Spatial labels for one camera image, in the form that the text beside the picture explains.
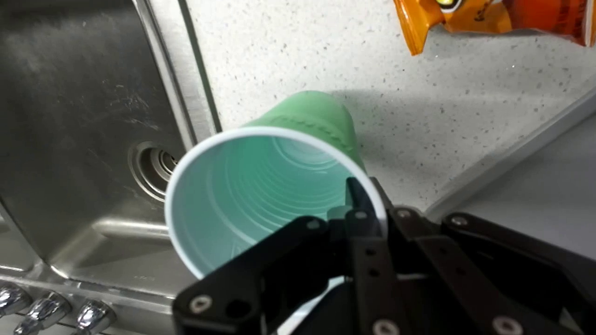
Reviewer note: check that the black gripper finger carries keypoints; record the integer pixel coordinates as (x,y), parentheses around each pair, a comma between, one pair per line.
(356,214)

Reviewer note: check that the green plastic cup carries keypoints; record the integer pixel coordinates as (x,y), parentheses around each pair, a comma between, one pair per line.
(246,212)

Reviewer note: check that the grey plastic tray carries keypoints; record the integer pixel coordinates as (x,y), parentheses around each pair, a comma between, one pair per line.
(544,186)

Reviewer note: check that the orange snack bag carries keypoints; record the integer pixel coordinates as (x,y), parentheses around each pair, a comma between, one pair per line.
(570,18)

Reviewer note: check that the stainless steel double sink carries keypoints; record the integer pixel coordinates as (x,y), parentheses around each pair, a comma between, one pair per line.
(99,98)

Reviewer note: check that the chrome sink faucet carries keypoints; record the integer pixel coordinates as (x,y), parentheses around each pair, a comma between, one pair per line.
(92,318)

